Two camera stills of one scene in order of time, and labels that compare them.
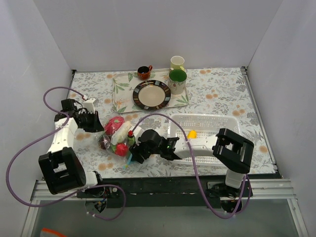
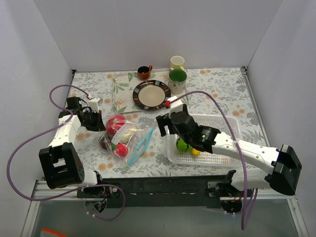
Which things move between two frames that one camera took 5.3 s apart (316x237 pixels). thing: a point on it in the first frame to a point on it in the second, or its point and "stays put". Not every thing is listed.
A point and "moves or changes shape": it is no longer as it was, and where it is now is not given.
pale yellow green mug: (177, 62) stays put
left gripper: (91, 121) stays put
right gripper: (138, 151) to (167, 122)
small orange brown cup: (143, 72) stays put
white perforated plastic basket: (202, 124) stays put
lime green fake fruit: (131, 140) moves or changes shape
